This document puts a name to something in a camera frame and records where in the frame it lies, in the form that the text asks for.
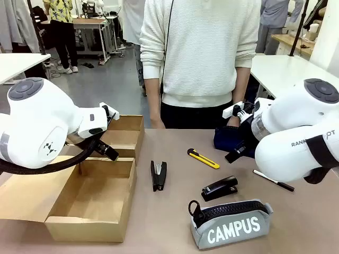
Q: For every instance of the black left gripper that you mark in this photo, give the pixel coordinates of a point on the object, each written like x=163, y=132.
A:
x=102, y=147

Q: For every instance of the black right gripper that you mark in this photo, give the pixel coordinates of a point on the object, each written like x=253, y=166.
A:
x=249, y=132

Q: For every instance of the navy blue pencil case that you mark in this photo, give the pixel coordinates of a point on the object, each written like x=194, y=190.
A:
x=225, y=137

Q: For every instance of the yellow utility knife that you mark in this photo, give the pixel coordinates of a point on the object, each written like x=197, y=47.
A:
x=204, y=159

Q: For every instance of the black stapler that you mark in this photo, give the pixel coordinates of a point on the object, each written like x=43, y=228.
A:
x=219, y=187
x=158, y=176

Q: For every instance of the white pen with black cap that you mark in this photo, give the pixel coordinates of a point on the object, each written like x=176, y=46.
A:
x=272, y=180

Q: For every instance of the grey Campus pencil case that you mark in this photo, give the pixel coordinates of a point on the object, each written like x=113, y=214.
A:
x=233, y=228

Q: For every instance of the person's left forearm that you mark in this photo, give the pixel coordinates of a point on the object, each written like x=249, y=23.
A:
x=241, y=84

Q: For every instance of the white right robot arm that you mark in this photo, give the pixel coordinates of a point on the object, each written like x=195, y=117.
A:
x=291, y=127

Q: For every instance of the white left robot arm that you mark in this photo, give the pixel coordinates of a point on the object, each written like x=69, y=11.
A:
x=31, y=119

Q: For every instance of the person's right forearm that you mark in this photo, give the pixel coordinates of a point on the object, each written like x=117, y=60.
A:
x=153, y=95

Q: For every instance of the small cardboard box with lid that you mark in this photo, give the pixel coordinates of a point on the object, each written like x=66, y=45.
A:
x=127, y=132

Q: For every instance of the large cardboard box with lid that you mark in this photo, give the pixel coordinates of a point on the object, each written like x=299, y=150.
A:
x=87, y=190

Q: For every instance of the person's left hand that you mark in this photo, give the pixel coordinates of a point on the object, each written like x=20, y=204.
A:
x=233, y=121

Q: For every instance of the person's right hand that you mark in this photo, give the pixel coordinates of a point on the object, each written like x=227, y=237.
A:
x=157, y=121

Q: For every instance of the person in white sweater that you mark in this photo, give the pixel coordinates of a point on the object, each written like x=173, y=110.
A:
x=198, y=53

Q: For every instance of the wooden bench with white base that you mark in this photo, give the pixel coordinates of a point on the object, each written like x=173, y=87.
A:
x=288, y=42

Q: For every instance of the wooden top workbench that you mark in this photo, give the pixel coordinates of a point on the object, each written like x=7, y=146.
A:
x=90, y=26

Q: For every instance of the white table with metal legs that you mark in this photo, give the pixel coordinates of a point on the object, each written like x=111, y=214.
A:
x=18, y=64

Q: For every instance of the person in pale shirt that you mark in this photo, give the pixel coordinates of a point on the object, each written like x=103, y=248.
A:
x=132, y=23

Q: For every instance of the person in yellow patterned shirt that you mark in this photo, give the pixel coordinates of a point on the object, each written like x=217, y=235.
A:
x=62, y=31

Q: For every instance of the person in grey-blue clothes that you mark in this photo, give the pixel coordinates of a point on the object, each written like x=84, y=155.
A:
x=275, y=23

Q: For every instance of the black tripod pole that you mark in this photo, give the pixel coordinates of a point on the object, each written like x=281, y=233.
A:
x=298, y=29
x=37, y=29

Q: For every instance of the person in grey coat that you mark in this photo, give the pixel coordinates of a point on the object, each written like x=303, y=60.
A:
x=16, y=23

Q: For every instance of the dark hanging jacket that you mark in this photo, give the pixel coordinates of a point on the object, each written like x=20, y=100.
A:
x=316, y=13

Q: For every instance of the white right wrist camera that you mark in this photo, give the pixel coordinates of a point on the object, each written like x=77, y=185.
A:
x=231, y=110

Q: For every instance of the white table with dark frame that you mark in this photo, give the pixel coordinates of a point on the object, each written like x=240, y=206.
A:
x=280, y=71

